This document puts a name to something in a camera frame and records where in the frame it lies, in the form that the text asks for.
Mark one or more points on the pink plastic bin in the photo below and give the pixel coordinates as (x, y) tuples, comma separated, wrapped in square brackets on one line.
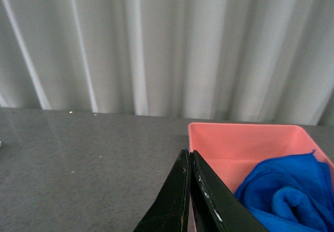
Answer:
[(233, 150)]

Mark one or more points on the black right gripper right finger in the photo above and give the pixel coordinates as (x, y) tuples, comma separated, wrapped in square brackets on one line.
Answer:
[(215, 207)]

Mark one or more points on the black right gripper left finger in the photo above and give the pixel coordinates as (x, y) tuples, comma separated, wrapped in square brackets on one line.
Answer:
[(170, 210)]

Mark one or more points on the blue microfiber cloth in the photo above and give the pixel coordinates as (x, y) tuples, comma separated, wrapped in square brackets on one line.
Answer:
[(290, 193)]

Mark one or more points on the white pleated curtain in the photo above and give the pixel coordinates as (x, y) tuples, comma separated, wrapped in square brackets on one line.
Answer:
[(265, 61)]

